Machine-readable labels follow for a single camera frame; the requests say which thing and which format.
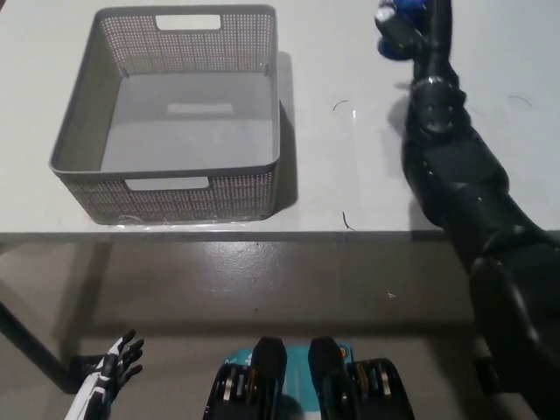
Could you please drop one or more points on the robot right hand white black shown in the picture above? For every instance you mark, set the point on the robot right hand white black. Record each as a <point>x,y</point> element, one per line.
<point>437,44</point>

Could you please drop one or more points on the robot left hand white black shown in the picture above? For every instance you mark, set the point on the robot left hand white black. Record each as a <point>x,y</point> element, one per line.
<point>98,380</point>

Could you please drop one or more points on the blue rook chess piece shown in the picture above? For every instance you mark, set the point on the blue rook chess piece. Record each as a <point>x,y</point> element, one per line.
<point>394,51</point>

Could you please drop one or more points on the black table foot plate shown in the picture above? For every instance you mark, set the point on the black table foot plate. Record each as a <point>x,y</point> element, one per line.
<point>85,365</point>
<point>487,376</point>

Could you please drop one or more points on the black metal table leg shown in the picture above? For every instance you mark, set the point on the black metal table leg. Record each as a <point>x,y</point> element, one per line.
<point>30,345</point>

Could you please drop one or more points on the robot body black teal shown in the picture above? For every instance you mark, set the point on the robot body black teal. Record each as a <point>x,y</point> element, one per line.
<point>271,376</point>

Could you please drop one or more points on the grey perforated plastic basket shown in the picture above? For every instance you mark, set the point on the grey perforated plastic basket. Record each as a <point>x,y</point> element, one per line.
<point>184,127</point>

